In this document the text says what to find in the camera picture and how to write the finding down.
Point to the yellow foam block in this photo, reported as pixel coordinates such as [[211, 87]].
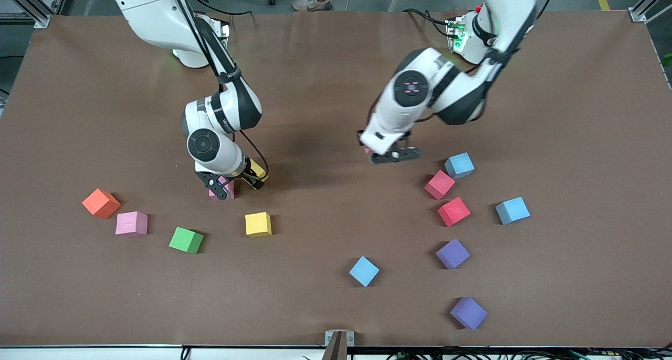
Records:
[[258, 223], [256, 168]]

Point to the red foam block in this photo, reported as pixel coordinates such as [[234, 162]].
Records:
[[453, 211], [439, 184]]

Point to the blue foam block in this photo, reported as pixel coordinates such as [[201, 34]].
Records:
[[459, 165], [364, 271], [512, 210]]

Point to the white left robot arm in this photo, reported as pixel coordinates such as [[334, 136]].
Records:
[[399, 124]]

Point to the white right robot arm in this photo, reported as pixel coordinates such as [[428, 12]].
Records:
[[152, 13]]

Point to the green foam block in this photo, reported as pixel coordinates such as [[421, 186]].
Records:
[[185, 239]]

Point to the purple foam block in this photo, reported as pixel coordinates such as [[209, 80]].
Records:
[[468, 313], [452, 253]]

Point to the white sneaker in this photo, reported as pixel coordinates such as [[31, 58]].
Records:
[[312, 4]]

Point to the orange foam block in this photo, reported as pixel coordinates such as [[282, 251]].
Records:
[[101, 202]]

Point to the brown table cover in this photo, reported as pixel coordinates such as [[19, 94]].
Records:
[[79, 139]]

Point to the small green object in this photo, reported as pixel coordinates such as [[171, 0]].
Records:
[[668, 60]]

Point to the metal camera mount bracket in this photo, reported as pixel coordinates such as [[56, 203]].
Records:
[[339, 341]]

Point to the aluminium frame post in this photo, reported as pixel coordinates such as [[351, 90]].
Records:
[[31, 11], [643, 11]]

